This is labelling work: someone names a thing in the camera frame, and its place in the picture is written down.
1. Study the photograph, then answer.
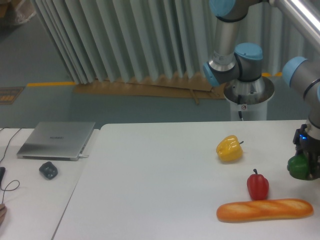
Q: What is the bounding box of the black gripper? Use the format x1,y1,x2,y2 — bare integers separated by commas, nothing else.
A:
293,123,320,180

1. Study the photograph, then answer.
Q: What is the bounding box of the green bell pepper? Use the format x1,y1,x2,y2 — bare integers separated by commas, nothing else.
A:
287,153,309,180

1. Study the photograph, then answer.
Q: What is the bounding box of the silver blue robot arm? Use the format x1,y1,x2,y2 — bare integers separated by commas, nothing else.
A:
203,0,320,181

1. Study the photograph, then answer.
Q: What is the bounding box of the red bell pepper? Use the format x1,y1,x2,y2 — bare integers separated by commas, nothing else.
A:
246,168,269,201

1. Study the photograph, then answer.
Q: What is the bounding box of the yellow bell pepper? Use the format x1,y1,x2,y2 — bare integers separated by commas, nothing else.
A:
216,135,243,163

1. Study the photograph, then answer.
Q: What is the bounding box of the person's hand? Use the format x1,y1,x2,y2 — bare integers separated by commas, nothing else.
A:
0,203,7,225

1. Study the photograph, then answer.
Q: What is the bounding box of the baguette bread loaf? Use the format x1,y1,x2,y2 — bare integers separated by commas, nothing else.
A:
216,198,314,223

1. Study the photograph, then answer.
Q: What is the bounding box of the brown cardboard sheet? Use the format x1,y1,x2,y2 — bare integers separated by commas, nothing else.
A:
73,72,225,105

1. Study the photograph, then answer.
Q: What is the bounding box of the grey folding partition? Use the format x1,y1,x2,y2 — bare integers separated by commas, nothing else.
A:
31,0,320,84

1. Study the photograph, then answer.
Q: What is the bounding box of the silver laptop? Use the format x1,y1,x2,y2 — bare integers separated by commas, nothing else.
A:
16,121,95,161

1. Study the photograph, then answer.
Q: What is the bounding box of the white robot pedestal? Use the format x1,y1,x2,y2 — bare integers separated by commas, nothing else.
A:
223,76,275,121

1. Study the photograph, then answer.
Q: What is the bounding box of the black cable on desk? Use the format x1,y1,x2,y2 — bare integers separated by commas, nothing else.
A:
0,127,32,163

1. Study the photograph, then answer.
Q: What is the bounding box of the black mouse cable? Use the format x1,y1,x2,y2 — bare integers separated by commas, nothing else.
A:
0,166,21,205

